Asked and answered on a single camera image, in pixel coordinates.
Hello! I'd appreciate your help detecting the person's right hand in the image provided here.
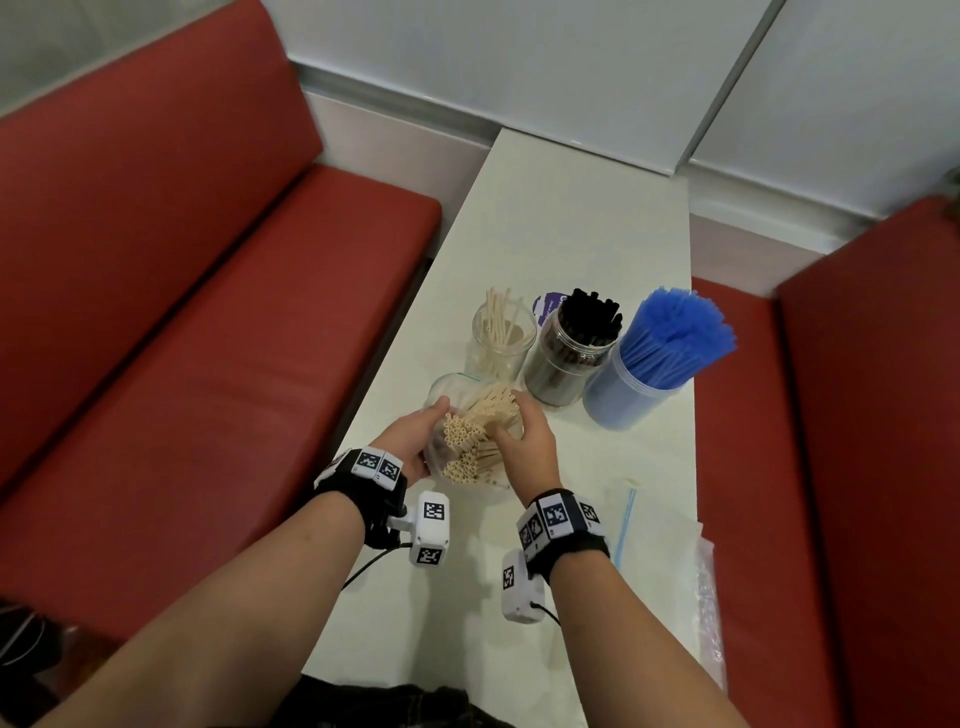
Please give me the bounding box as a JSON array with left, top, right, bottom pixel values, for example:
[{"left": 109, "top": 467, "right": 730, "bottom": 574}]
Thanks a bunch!
[{"left": 491, "top": 391, "right": 564, "bottom": 508}]

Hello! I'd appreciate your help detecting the person's left hand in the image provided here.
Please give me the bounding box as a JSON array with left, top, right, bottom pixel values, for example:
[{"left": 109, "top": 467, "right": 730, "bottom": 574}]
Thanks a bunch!
[{"left": 371, "top": 395, "right": 451, "bottom": 487}]

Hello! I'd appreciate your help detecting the clear glass jar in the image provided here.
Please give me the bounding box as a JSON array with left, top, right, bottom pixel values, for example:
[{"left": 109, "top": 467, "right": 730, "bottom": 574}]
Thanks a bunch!
[
  {"left": 470, "top": 299, "right": 538, "bottom": 384},
  {"left": 522, "top": 288, "right": 624, "bottom": 409}
]

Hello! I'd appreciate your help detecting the frosted plastic jar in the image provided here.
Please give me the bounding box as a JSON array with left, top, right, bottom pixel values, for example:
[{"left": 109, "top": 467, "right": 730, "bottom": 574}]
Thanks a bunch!
[{"left": 583, "top": 344, "right": 691, "bottom": 433}]

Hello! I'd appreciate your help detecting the small bunch of black straws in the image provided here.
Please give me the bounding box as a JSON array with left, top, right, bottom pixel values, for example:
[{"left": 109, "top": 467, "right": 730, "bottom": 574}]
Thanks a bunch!
[{"left": 558, "top": 288, "right": 624, "bottom": 348}]

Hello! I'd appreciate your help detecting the clear bag with white strips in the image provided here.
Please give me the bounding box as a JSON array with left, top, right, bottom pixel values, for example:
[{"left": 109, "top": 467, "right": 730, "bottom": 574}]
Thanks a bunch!
[{"left": 599, "top": 476, "right": 708, "bottom": 646}]

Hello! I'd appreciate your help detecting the small bunch of blue straws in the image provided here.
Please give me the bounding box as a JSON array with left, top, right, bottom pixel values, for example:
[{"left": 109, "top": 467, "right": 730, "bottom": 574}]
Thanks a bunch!
[{"left": 618, "top": 286, "right": 738, "bottom": 391}]

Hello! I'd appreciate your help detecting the clear plastic bag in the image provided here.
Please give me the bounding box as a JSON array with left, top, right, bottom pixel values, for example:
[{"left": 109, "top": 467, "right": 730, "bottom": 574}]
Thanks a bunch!
[{"left": 693, "top": 536, "right": 729, "bottom": 691}]

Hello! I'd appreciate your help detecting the person's left forearm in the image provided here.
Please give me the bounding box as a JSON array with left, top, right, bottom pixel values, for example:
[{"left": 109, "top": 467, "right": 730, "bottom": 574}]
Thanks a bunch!
[{"left": 33, "top": 491, "right": 367, "bottom": 728}]

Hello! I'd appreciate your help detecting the person's right forearm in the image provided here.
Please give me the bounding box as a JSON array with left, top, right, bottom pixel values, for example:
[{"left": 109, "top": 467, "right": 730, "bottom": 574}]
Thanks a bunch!
[{"left": 549, "top": 554, "right": 751, "bottom": 728}]

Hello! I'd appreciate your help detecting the person's dark clothing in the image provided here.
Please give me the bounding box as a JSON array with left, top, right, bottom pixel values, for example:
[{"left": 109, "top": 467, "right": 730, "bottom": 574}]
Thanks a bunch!
[{"left": 269, "top": 674, "right": 515, "bottom": 728}]

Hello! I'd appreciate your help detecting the black left wristband with markers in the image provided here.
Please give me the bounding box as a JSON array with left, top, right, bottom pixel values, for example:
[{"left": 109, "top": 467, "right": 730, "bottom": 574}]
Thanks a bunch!
[{"left": 313, "top": 447, "right": 409, "bottom": 549}]

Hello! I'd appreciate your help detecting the black wristband with markers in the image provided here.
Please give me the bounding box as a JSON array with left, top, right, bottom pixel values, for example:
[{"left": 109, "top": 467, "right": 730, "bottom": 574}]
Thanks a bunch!
[
  {"left": 313, "top": 447, "right": 409, "bottom": 549},
  {"left": 515, "top": 488, "right": 611, "bottom": 585}
]

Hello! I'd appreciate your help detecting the black right wristband with markers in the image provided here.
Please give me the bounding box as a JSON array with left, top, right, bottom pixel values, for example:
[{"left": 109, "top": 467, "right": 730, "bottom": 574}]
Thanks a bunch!
[{"left": 515, "top": 488, "right": 611, "bottom": 585}]

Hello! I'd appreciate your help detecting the red sofa beside plant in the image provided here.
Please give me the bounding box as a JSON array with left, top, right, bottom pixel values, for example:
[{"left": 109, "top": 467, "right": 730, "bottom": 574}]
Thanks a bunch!
[{"left": 691, "top": 196, "right": 960, "bottom": 728}]

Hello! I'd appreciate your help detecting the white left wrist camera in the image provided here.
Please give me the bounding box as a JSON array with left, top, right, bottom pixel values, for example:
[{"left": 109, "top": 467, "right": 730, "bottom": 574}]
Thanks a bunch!
[{"left": 389, "top": 491, "right": 451, "bottom": 569}]

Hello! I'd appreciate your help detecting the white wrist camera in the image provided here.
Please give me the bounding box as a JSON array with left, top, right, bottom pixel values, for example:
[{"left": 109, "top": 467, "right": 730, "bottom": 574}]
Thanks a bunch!
[
  {"left": 389, "top": 491, "right": 451, "bottom": 569},
  {"left": 500, "top": 549, "right": 547, "bottom": 625}
]

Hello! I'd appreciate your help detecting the black left camera cable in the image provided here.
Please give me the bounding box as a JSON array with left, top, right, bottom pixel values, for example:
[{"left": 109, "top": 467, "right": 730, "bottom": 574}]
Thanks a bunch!
[{"left": 341, "top": 543, "right": 412, "bottom": 594}]

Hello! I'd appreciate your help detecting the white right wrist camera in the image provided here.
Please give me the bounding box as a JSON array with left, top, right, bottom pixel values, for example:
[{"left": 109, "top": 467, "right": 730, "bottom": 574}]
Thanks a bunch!
[{"left": 500, "top": 549, "right": 547, "bottom": 625}]

